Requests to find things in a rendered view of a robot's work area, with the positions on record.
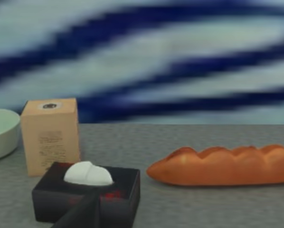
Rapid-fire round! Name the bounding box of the brown baguette bread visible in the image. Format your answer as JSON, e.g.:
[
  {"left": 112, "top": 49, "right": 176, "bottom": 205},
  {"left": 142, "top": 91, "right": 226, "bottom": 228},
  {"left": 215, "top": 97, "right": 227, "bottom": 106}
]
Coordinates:
[{"left": 146, "top": 144, "right": 284, "bottom": 187}]

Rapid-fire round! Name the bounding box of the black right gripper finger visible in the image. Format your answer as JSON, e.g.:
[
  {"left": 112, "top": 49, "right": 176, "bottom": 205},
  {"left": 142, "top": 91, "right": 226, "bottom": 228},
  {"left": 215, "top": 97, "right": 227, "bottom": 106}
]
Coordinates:
[{"left": 50, "top": 191, "right": 103, "bottom": 228}]

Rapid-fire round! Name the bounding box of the black tissue box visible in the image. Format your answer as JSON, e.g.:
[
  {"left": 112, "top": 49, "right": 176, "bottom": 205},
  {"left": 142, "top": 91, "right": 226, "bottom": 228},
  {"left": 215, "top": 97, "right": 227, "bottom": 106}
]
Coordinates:
[{"left": 32, "top": 161, "right": 141, "bottom": 228}]

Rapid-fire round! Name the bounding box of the white tissue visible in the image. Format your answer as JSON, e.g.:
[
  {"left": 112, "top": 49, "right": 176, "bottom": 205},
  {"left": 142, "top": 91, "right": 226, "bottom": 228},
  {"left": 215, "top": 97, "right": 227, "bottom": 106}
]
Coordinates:
[{"left": 64, "top": 161, "right": 116, "bottom": 186}]

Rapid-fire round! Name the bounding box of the pale green bowl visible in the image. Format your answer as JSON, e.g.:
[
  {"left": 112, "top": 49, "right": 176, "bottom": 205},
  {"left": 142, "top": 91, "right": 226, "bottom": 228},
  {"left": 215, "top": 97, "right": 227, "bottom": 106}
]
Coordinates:
[{"left": 0, "top": 108, "right": 21, "bottom": 162}]

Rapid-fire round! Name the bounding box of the tan cardboard box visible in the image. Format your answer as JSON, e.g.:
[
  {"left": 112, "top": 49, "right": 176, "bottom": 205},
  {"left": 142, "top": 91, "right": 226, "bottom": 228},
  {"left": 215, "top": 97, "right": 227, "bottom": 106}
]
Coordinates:
[{"left": 20, "top": 98, "right": 81, "bottom": 177}]

